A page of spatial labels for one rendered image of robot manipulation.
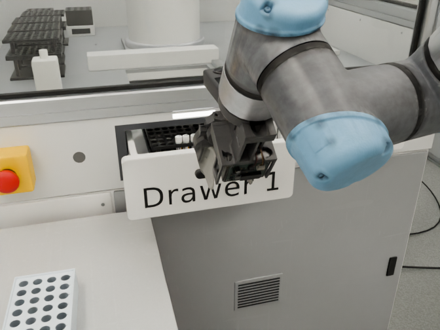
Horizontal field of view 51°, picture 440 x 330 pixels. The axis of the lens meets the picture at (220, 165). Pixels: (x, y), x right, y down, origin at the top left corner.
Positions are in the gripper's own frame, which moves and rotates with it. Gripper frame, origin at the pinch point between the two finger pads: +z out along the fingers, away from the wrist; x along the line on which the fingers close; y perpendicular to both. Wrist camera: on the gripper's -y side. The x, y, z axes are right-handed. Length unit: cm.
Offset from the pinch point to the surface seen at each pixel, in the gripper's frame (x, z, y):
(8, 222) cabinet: -35.6, 24.2, -5.8
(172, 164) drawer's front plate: -6.6, 3.3, -2.9
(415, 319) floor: 83, 98, 22
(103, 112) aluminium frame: -16.3, 7.9, -17.0
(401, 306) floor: 82, 102, 16
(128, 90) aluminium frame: -11.5, 5.9, -20.1
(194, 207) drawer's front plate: -3.2, 10.3, 2.1
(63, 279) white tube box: -24.8, 8.7, 11.0
